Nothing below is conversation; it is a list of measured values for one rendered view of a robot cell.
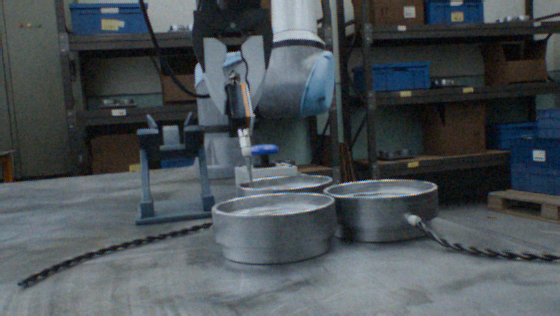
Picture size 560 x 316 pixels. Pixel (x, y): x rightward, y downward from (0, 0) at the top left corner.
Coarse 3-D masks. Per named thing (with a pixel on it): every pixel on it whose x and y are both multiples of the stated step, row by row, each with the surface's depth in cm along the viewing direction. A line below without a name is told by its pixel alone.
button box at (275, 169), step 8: (240, 168) 75; (256, 168) 73; (264, 168) 72; (272, 168) 72; (280, 168) 72; (288, 168) 72; (296, 168) 72; (240, 176) 73; (248, 176) 70; (256, 176) 71; (264, 176) 71; (272, 176) 71
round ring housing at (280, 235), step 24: (216, 216) 45; (240, 216) 43; (264, 216) 42; (288, 216) 42; (312, 216) 43; (216, 240) 46; (240, 240) 43; (264, 240) 43; (288, 240) 43; (312, 240) 43
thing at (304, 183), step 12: (264, 180) 65; (276, 180) 66; (288, 180) 66; (300, 180) 65; (312, 180) 64; (324, 180) 63; (240, 192) 59; (252, 192) 57; (264, 192) 56; (276, 192) 56; (288, 192) 56; (312, 192) 56
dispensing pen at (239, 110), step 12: (240, 84) 65; (228, 96) 65; (240, 96) 64; (228, 108) 66; (240, 108) 63; (228, 120) 67; (240, 120) 63; (240, 132) 64; (240, 144) 63; (252, 180) 61
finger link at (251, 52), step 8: (248, 40) 65; (256, 40) 66; (240, 48) 66; (248, 48) 66; (256, 48) 66; (240, 56) 67; (248, 56) 66; (256, 56) 66; (248, 64) 66; (256, 64) 66; (264, 64) 66; (248, 72) 66; (256, 72) 66; (264, 72) 66; (248, 80) 66; (256, 80) 66; (264, 80) 67; (248, 88) 67; (256, 88) 66; (256, 96) 67; (256, 104) 67
